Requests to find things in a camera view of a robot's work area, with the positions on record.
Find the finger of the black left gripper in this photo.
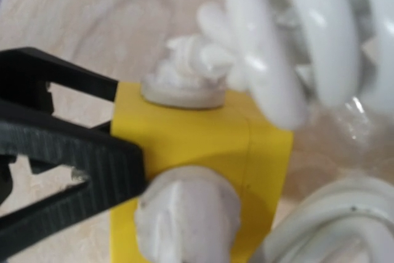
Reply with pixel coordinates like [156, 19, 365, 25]
[1, 101, 145, 260]
[1, 47, 118, 112]

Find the white cable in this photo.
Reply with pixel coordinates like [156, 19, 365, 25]
[134, 166, 394, 263]

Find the yellow cube socket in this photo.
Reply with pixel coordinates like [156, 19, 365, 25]
[111, 82, 293, 262]

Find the white strip cord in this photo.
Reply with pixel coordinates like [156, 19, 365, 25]
[140, 0, 394, 130]

